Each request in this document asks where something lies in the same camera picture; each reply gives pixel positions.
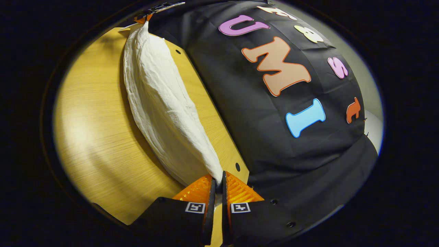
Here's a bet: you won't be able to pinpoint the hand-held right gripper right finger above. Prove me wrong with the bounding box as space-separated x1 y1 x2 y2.
221 170 304 247

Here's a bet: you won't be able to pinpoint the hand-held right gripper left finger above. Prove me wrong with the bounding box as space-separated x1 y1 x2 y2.
132 173 217 246

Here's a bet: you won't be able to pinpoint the white jeans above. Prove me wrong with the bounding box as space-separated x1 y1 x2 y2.
118 21 224 187

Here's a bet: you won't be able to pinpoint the black backdrop cloth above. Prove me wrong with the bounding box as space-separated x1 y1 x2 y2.
147 0 379 240

